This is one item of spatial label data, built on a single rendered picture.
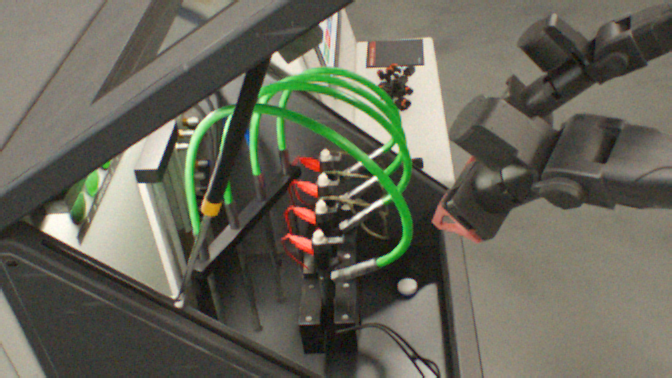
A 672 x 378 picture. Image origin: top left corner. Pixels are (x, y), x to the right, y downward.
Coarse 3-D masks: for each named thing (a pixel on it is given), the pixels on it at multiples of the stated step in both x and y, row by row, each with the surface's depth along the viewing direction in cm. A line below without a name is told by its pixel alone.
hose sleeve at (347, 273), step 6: (372, 258) 110; (360, 264) 111; (366, 264) 110; (372, 264) 109; (342, 270) 114; (348, 270) 112; (354, 270) 112; (360, 270) 111; (366, 270) 110; (372, 270) 110; (342, 276) 113; (348, 276) 113; (354, 276) 112
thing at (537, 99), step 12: (516, 84) 118; (540, 84) 114; (552, 84) 113; (504, 96) 115; (516, 96) 116; (528, 96) 115; (540, 96) 114; (552, 96) 113; (528, 108) 116; (540, 108) 115; (552, 108) 115; (552, 120) 120
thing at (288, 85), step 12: (276, 84) 115; (288, 84) 115; (300, 84) 114; (312, 84) 115; (336, 96) 115; (348, 96) 116; (360, 108) 116; (228, 120) 119; (384, 120) 118; (396, 132) 119; (408, 156) 122; (408, 168) 123; (408, 180) 125; (228, 192) 128; (228, 204) 129; (372, 204) 129; (384, 204) 128; (228, 216) 131; (360, 216) 130; (348, 228) 131
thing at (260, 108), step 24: (216, 120) 105; (288, 120) 99; (312, 120) 99; (192, 144) 110; (336, 144) 98; (192, 168) 114; (192, 192) 117; (192, 216) 121; (408, 216) 101; (408, 240) 103; (384, 264) 108
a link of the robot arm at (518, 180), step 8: (504, 168) 78; (512, 168) 77; (520, 168) 76; (504, 176) 78; (512, 176) 77; (520, 176) 76; (528, 176) 75; (504, 184) 80; (512, 184) 77; (520, 184) 76; (528, 184) 75; (512, 192) 78; (520, 192) 77; (528, 192) 76; (520, 200) 79; (528, 200) 78
